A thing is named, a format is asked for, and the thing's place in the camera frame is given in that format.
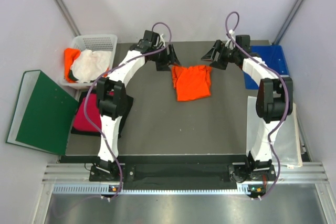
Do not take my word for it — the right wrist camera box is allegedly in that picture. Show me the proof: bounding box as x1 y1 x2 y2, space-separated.
236 35 250 52

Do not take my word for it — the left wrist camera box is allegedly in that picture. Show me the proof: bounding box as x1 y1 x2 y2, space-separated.
142 30 164 49

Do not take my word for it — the orange t shirt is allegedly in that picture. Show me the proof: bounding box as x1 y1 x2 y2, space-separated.
171 65 212 102
64 48 81 83

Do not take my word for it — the blue folder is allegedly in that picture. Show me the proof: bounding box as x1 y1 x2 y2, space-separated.
251 45 289 75

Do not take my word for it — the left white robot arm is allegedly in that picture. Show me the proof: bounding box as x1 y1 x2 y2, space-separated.
85 42 179 180

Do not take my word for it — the magenta folded t shirt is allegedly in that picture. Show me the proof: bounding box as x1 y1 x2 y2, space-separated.
71 90 101 136

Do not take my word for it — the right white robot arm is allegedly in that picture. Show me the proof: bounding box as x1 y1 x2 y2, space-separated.
201 35 293 181

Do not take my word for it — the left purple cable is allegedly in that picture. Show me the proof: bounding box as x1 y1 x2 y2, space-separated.
83 22 173 200

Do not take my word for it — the aluminium frame rail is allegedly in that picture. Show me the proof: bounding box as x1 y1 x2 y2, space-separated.
43 162 329 184

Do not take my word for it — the slotted grey cable duct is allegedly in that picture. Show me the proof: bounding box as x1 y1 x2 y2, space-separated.
52 184 262 196

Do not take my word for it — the white t shirt in basket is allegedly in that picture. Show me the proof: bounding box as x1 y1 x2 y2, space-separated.
69 49 112 83

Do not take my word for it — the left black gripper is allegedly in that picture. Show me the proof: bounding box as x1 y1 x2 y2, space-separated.
151 43 181 71

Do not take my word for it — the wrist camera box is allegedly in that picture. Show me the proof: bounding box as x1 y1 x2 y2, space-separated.
142 30 164 49
236 35 250 52

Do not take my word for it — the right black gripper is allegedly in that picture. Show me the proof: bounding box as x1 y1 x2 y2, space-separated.
201 40 238 70

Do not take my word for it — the green ring binder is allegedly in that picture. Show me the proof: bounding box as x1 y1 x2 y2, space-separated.
6 70 78 155

